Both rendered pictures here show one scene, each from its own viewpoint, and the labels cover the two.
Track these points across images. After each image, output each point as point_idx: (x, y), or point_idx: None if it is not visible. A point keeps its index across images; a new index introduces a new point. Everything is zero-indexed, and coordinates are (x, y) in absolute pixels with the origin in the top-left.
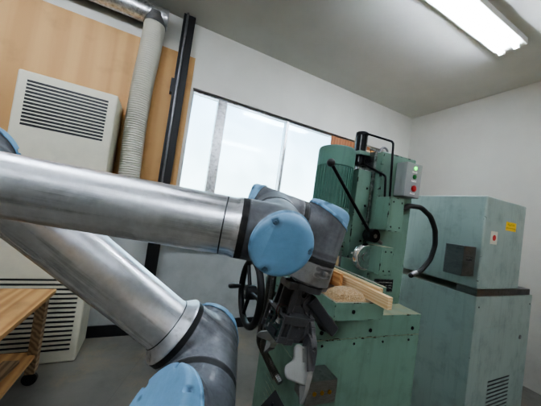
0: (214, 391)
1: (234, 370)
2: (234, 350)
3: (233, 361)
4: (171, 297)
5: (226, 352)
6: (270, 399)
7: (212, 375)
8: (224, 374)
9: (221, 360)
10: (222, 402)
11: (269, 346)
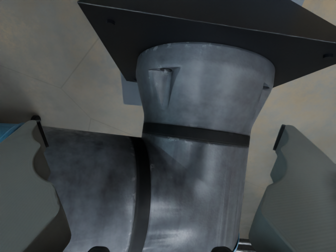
0: (189, 244)
1: (122, 195)
2: (68, 203)
3: (106, 208)
4: None
5: (98, 236)
6: (96, 17)
7: (162, 251)
8: (153, 232)
9: (126, 243)
10: (200, 227)
11: (44, 148)
